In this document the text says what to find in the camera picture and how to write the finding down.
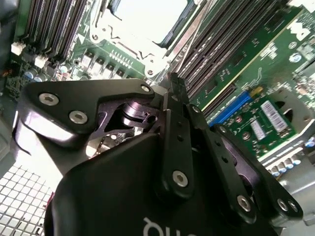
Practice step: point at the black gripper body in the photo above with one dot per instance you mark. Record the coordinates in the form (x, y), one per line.
(110, 196)

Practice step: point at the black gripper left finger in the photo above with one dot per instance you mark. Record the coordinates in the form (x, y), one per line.
(61, 98)

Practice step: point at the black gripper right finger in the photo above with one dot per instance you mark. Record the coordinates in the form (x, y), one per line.
(208, 132)

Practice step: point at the thin metal locking lever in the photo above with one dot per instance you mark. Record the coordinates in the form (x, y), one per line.
(194, 46)

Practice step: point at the metal socket cover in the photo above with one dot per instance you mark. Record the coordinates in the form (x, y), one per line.
(152, 62)

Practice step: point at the silver CPU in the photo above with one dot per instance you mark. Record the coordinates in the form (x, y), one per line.
(147, 19)

